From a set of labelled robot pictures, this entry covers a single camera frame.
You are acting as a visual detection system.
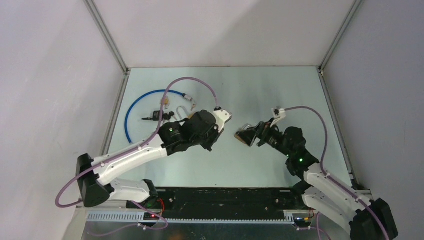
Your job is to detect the blue cable lock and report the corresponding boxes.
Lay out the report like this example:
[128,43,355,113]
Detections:
[124,89,196,144]

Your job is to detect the small brass padlock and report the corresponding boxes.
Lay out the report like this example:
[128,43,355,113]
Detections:
[160,96,170,109]

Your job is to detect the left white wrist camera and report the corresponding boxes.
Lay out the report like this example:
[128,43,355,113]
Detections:
[212,108,232,130]

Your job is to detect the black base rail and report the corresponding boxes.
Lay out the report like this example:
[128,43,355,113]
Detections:
[142,187,317,221]

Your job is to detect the purple cable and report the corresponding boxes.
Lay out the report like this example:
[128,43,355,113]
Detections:
[54,77,220,209]
[284,106,390,240]

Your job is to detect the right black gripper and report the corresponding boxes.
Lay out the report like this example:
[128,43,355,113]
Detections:
[236,118,293,158]

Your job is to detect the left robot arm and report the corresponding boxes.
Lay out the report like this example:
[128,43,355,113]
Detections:
[76,109,232,208]

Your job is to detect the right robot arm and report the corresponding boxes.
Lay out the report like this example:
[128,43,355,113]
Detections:
[235,122,399,240]

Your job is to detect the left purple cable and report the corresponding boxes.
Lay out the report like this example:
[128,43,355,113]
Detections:
[54,77,220,209]

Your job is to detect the large brass padlock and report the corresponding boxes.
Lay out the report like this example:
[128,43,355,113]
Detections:
[234,124,257,147]

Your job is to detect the black padlock with keys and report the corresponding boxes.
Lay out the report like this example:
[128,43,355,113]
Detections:
[142,110,175,122]

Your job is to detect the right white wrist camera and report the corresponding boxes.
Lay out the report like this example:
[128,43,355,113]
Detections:
[270,108,286,127]

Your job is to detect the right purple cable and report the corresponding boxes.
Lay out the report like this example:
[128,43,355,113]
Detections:
[284,106,390,240]

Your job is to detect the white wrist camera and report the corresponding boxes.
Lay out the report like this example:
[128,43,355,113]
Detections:
[270,108,286,127]
[212,108,232,130]

